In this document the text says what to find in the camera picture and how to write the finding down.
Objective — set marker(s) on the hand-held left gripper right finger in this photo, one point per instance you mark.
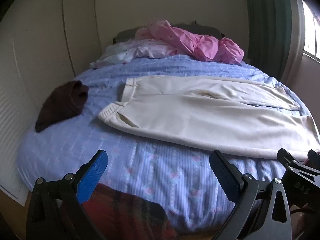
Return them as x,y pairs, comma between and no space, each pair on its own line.
224,177

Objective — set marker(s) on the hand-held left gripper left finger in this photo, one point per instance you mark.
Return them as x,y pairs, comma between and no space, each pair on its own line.
92,178

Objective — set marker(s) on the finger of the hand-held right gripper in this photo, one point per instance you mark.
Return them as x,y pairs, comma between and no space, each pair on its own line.
290,158
314,156

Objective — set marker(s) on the cream pants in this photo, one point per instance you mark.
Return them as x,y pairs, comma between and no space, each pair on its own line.
200,115

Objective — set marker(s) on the red plaid cloth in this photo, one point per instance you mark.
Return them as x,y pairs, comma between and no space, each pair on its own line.
120,212

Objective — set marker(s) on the blue floral bed sheet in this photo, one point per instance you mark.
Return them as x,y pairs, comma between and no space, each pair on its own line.
150,170

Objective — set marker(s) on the dark brown cloth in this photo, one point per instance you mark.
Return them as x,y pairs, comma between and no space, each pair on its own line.
62,105

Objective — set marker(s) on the white louvered door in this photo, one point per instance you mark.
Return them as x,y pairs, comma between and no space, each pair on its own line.
15,120

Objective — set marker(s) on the window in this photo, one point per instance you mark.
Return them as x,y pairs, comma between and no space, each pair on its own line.
311,32

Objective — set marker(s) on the white crumpled cloth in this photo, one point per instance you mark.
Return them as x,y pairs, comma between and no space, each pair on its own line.
130,52

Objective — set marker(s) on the green curtain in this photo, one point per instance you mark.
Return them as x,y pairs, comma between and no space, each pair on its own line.
267,25

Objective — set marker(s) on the pink crumpled blanket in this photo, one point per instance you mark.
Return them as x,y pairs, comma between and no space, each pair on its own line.
195,42

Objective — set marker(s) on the dark bed headboard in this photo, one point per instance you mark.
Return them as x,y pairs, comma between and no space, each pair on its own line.
125,33

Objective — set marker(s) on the white wardrobe door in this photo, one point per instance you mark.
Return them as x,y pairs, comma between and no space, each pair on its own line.
80,27

